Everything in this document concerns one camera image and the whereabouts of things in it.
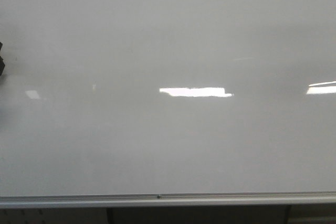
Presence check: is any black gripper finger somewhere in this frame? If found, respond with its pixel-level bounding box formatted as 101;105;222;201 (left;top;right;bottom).
0;42;5;75

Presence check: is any white whiteboard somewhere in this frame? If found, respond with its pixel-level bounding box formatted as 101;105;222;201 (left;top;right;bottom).
1;0;335;196

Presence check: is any dark cabinet under whiteboard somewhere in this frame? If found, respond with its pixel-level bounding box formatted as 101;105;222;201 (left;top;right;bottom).
106;205;291;223

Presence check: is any grey perforated panel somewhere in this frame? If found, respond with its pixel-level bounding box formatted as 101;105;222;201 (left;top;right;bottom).
1;208;108;224

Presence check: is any aluminium whiteboard tray rail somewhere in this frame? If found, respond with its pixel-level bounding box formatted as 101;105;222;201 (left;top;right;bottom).
1;191;335;209

